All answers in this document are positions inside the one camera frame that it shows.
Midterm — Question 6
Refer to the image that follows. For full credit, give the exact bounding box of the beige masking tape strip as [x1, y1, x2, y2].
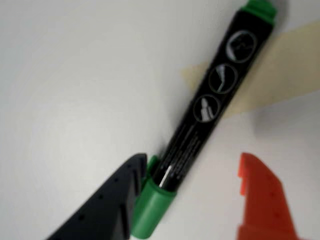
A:
[180, 20, 320, 119]

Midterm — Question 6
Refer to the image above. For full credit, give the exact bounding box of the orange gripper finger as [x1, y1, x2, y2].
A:
[235, 152, 304, 240]

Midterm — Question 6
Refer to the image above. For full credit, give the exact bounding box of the green marker with black barrel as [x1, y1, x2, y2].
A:
[129, 0, 278, 240]

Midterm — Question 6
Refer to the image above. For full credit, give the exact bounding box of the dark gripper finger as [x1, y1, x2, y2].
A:
[46, 153, 148, 240]

